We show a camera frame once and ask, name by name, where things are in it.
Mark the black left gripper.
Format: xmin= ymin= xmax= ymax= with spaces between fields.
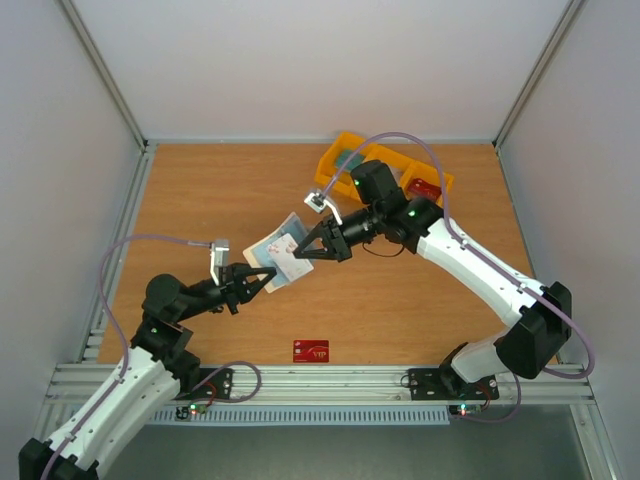
xmin=176 ymin=261 xmax=277 ymax=322

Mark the white card orange logo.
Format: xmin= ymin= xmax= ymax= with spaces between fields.
xmin=266 ymin=233 xmax=314 ymax=289

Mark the red VIP card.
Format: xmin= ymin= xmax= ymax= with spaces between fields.
xmin=292 ymin=339 xmax=330 ymax=363

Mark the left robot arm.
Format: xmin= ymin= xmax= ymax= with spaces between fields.
xmin=18 ymin=263 xmax=277 ymax=479

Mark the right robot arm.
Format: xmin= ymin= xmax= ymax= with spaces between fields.
xmin=294 ymin=160 xmax=572 ymax=397

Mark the teal card in bin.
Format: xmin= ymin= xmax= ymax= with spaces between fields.
xmin=334 ymin=149 xmax=364 ymax=172

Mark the red card in bin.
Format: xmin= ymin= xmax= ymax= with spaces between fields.
xmin=406 ymin=178 xmax=442 ymax=202

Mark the yellow plastic bin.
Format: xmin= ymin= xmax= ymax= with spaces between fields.
xmin=313 ymin=130 xmax=456 ymax=206

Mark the left circuit board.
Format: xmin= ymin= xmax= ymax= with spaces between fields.
xmin=174 ymin=403 xmax=208 ymax=421

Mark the circuit board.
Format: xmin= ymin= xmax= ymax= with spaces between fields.
xmin=449 ymin=403 xmax=488 ymax=418
xmin=174 ymin=403 xmax=208 ymax=421

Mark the right circuit board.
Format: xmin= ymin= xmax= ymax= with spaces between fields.
xmin=449 ymin=403 xmax=488 ymax=418

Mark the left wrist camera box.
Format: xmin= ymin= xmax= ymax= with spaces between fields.
xmin=209 ymin=239 xmax=230 ymax=286

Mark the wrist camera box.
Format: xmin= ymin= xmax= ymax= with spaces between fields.
xmin=304 ymin=188 xmax=343 ymax=225
xmin=209 ymin=239 xmax=230 ymax=286

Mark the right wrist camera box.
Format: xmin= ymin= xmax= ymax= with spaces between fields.
xmin=304 ymin=188 xmax=343 ymax=225

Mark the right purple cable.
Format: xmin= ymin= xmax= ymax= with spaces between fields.
xmin=327 ymin=131 xmax=597 ymax=377

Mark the purple cable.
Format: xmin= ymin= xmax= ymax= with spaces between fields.
xmin=37 ymin=233 xmax=216 ymax=480
xmin=327 ymin=131 xmax=597 ymax=377

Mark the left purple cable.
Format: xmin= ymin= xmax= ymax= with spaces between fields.
xmin=37 ymin=233 xmax=216 ymax=480

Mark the grey slotted cable duct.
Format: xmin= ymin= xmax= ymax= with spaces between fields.
xmin=149 ymin=405 xmax=450 ymax=427

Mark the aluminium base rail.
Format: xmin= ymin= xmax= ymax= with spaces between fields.
xmin=45 ymin=364 xmax=595 ymax=406

